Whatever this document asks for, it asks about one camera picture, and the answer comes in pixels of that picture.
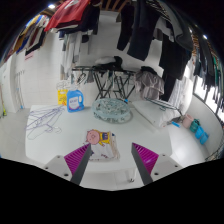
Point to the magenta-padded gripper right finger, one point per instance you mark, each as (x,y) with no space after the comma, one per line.
(165,165)

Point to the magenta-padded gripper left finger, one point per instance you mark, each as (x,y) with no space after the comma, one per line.
(56,165)

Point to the cartoon print white towel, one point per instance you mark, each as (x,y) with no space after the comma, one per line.
(100,138)

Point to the pink bucket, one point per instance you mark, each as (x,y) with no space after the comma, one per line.
(187,120)

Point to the white folded bedding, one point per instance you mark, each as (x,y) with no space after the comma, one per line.
(155,111)

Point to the blue detergent bottle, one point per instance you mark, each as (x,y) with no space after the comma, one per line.
(75,101)

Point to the yellow floor sign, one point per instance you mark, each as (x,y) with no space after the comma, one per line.
(62,98)

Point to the white clip sock hanger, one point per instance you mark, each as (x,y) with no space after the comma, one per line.
(63,85)

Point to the grey garment on rack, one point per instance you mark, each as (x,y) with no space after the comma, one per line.
(150,83)

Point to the black folding drying rack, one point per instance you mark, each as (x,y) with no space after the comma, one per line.
(113,80)

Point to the white garment on rack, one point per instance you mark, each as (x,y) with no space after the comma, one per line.
(106,60)

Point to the hanging clothes row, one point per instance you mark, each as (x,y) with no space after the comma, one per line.
(140,30)

